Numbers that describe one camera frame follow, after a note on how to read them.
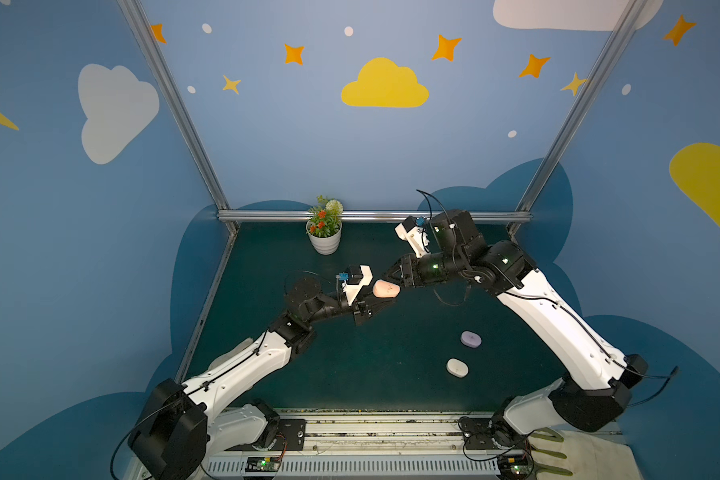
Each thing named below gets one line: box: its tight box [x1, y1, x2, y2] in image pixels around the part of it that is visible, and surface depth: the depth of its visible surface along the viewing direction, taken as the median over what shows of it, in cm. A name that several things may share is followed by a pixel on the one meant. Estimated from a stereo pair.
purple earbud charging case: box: [460, 331, 482, 348], surface depth 92 cm
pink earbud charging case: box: [372, 279, 401, 298], surface depth 65 cm
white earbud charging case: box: [446, 358, 469, 378], surface depth 86 cm
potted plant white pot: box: [306, 195, 343, 256], surface depth 106 cm
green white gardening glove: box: [528, 428, 643, 480], surface depth 72 cm
